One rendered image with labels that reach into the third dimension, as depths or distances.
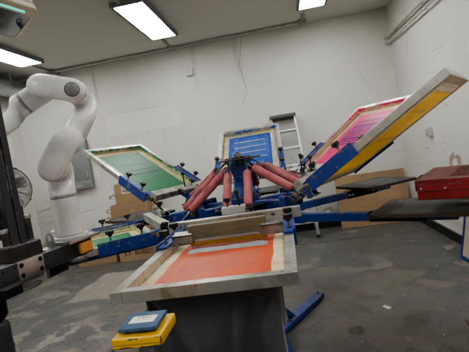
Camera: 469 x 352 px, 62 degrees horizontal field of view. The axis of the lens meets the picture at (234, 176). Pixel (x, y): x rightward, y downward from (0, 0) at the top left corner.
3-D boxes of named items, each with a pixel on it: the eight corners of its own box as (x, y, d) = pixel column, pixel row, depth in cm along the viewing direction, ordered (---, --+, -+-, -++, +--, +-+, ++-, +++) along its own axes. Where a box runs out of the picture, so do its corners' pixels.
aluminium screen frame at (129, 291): (299, 284, 113) (297, 272, 113) (111, 305, 121) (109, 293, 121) (292, 226, 191) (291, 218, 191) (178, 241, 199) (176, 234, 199)
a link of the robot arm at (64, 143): (110, 99, 157) (103, 91, 138) (68, 184, 155) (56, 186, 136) (75, 82, 154) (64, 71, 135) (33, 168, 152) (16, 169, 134)
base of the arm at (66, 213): (40, 243, 147) (32, 202, 146) (65, 234, 158) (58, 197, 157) (71, 240, 141) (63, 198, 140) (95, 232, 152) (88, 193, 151)
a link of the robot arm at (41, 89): (95, 99, 153) (89, 92, 138) (49, 130, 150) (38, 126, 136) (70, 63, 151) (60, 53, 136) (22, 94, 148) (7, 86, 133)
